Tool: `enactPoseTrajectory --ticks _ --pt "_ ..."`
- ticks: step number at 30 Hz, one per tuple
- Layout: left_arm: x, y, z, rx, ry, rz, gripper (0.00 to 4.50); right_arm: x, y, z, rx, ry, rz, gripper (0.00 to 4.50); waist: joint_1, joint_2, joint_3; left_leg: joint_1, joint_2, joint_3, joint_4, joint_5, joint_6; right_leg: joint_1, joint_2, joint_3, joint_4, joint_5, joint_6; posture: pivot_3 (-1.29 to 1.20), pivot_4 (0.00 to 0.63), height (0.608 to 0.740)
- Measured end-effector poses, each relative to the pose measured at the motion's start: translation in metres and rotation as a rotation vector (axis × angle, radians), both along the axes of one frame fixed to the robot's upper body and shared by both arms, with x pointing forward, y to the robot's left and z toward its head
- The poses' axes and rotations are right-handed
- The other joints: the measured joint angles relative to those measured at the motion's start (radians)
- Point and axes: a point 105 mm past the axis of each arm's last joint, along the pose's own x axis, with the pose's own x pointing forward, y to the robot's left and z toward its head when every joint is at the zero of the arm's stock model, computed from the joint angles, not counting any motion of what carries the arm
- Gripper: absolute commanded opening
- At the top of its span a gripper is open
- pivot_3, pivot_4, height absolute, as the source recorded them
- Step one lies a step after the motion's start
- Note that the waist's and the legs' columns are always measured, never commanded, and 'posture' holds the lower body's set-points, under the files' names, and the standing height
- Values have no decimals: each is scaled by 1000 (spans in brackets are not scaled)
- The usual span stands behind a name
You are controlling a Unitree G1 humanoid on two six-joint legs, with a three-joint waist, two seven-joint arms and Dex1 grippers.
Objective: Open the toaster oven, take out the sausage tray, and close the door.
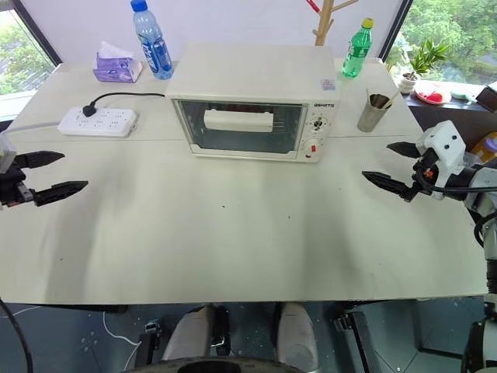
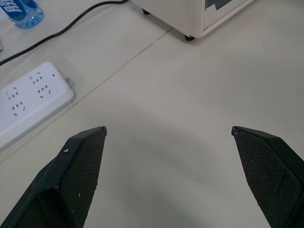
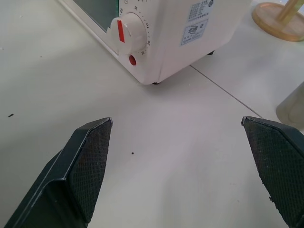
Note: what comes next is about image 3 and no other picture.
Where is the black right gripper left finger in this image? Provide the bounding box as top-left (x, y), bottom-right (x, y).
top-left (4, 117), bottom-right (114, 228)

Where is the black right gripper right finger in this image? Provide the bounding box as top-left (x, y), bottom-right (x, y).
top-left (241, 115), bottom-right (304, 228)

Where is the white toaster oven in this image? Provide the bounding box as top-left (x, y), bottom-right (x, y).
top-left (58, 0), bottom-right (254, 86)

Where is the pale translucent cup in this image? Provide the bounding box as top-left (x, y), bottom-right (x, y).
top-left (275, 82), bottom-right (304, 133)

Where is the round wooden stand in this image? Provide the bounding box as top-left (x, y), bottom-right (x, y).
top-left (251, 0), bottom-right (304, 42)

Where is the white timer knob red stripe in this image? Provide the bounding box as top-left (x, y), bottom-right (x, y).
top-left (110, 12), bottom-right (147, 55)

